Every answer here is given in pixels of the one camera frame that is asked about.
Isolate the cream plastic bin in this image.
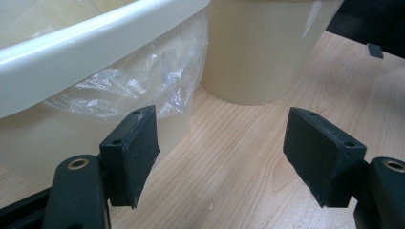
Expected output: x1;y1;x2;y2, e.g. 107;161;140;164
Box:
0;0;212;193

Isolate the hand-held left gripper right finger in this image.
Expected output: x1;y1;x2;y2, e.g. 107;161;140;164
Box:
282;106;369;209

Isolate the clear plastic bin liner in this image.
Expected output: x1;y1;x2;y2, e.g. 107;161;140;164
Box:
41;10;210;123

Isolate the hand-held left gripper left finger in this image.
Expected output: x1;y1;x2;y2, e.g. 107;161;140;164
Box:
98;105;160;210

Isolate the clear container of dried chillies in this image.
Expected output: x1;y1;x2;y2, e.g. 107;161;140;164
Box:
200;0;346;107

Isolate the small dark square piece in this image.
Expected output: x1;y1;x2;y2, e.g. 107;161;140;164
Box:
366;42;385;60

